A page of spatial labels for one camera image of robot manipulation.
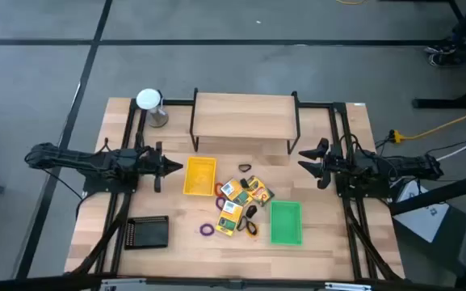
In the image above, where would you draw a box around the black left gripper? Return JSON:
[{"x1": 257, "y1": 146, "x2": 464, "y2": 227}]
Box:
[{"x1": 135, "y1": 141, "x2": 184, "y2": 193}]

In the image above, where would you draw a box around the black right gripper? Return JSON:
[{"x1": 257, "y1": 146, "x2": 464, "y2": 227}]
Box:
[{"x1": 298, "y1": 137, "x2": 355, "y2": 190}]

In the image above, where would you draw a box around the yellow plastic basket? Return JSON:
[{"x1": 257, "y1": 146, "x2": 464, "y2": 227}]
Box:
[{"x1": 183, "y1": 156, "x2": 218, "y2": 197}]

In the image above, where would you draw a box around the green plastic basket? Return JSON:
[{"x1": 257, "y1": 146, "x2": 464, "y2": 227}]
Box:
[{"x1": 269, "y1": 200, "x2": 304, "y2": 247}]

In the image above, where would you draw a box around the black plastic basket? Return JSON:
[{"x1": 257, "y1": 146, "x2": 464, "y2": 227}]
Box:
[{"x1": 124, "y1": 215, "x2": 170, "y2": 251}]

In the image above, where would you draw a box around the black desk stand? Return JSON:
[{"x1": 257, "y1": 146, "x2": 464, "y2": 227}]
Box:
[{"x1": 412, "y1": 68, "x2": 466, "y2": 110}]

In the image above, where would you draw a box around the white lamp with metal base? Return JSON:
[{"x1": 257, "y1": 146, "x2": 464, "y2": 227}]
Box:
[{"x1": 136, "y1": 88, "x2": 170, "y2": 129}]

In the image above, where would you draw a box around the white box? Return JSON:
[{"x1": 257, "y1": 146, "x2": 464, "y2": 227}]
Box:
[{"x1": 393, "y1": 179, "x2": 451, "y2": 243}]

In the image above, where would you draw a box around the black diagonal beam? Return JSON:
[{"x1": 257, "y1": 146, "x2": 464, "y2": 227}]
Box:
[{"x1": 388, "y1": 169, "x2": 466, "y2": 216}]

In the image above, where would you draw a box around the person's shoe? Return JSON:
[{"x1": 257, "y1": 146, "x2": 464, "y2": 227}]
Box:
[
  {"x1": 429, "y1": 53, "x2": 462, "y2": 68},
  {"x1": 424, "y1": 43, "x2": 459, "y2": 56}
]

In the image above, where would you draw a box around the black aluminium crossbeam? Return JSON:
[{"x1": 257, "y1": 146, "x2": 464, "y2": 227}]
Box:
[{"x1": 0, "y1": 273, "x2": 466, "y2": 291}]

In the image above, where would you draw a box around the black aluminium table frame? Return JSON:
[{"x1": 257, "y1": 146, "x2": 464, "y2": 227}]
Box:
[{"x1": 65, "y1": 96, "x2": 405, "y2": 284}]

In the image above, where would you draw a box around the yellow extension cable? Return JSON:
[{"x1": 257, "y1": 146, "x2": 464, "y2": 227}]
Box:
[{"x1": 392, "y1": 103, "x2": 466, "y2": 145}]

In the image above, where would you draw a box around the wooden shelf riser black frame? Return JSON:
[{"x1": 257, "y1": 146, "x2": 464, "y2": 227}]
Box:
[{"x1": 189, "y1": 87, "x2": 301, "y2": 156}]

